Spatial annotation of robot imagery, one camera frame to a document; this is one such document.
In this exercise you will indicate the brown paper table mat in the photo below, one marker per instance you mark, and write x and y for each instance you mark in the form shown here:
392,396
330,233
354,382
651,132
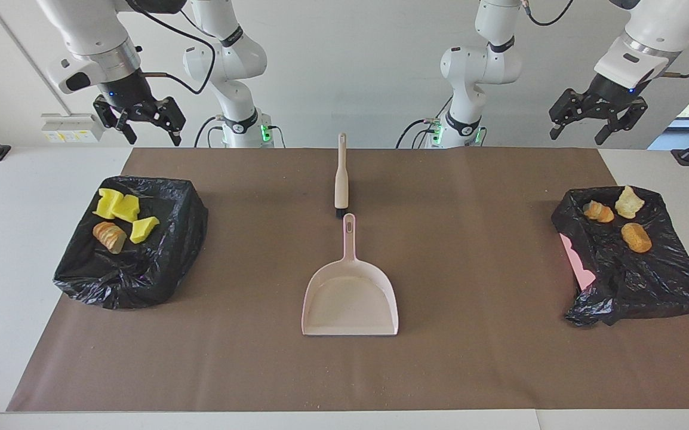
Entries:
440,358

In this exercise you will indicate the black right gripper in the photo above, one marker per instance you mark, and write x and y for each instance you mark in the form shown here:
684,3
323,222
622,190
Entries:
132,98

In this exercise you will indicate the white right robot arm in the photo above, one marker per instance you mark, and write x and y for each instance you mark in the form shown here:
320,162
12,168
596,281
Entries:
94,36

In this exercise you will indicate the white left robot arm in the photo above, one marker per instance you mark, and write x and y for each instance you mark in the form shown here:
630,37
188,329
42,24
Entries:
482,65

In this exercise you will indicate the brown toy bread roll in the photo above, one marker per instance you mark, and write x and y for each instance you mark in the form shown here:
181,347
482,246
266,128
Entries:
636,237

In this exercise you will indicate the black plastic trash bag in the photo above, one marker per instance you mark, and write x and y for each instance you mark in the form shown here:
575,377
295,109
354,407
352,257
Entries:
631,275
141,275

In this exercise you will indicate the yellow sponge piece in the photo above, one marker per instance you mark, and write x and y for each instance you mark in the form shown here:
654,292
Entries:
128,209
106,203
143,229

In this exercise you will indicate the beige hand brush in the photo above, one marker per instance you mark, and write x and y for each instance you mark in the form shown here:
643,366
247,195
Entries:
341,179

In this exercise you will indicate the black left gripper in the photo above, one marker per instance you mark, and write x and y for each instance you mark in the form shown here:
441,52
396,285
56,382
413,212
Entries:
610,92

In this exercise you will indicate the white wall socket box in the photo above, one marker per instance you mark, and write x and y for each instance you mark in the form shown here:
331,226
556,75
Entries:
73,127

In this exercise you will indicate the beige plastic dustpan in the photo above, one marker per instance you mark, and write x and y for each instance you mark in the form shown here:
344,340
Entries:
350,298

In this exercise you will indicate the pink plastic bin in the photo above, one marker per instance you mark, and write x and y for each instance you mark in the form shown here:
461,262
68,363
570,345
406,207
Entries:
580,269

